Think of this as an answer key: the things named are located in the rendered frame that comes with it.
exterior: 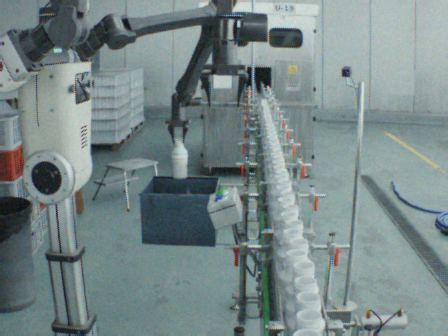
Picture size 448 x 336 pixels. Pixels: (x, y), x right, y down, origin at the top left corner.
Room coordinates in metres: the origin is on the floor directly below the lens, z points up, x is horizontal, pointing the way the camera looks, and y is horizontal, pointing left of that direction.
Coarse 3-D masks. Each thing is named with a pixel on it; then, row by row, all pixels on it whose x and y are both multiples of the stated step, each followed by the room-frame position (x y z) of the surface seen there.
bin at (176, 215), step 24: (144, 192) 2.17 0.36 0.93; (168, 192) 2.39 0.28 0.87; (192, 192) 2.38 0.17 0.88; (216, 192) 2.12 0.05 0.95; (144, 216) 2.09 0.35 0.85; (168, 216) 2.08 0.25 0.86; (192, 216) 2.08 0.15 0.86; (144, 240) 2.09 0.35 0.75; (168, 240) 2.08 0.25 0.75; (192, 240) 2.08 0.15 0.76; (216, 240) 2.15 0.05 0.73
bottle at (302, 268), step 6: (294, 264) 0.85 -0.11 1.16; (300, 264) 0.86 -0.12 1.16; (306, 264) 0.86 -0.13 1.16; (312, 264) 0.85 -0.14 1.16; (294, 270) 0.84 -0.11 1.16; (300, 270) 0.83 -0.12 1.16; (306, 270) 0.83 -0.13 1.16; (312, 270) 0.84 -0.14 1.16; (294, 276) 0.84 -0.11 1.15; (300, 276) 0.83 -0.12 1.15; (312, 276) 0.84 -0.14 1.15; (288, 288) 0.84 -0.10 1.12; (318, 288) 0.84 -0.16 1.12; (288, 294) 0.83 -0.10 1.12
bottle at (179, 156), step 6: (174, 144) 2.22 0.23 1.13; (180, 144) 2.21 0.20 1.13; (174, 150) 2.20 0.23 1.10; (180, 150) 2.20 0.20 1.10; (174, 156) 2.19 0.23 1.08; (180, 156) 2.19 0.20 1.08; (186, 156) 2.21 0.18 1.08; (174, 162) 2.20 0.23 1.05; (180, 162) 2.19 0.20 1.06; (186, 162) 2.21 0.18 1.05; (174, 168) 2.20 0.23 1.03; (180, 168) 2.20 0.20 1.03; (186, 168) 2.22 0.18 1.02; (174, 174) 2.20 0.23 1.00; (180, 174) 2.19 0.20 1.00; (186, 174) 2.21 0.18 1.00
